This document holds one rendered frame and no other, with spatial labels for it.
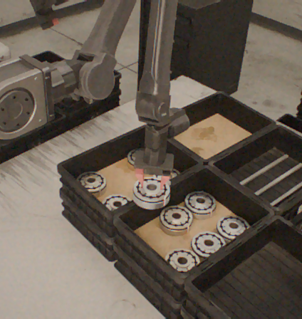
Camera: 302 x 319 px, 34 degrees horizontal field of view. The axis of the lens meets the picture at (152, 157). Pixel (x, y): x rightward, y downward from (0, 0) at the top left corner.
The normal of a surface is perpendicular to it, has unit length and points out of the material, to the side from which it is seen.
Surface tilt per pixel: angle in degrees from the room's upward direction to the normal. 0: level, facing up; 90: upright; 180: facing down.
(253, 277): 0
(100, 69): 74
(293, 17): 90
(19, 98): 90
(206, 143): 0
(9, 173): 0
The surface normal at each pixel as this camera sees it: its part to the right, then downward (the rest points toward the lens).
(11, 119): 0.72, 0.46
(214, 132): 0.05, -0.79
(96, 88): 0.71, 0.22
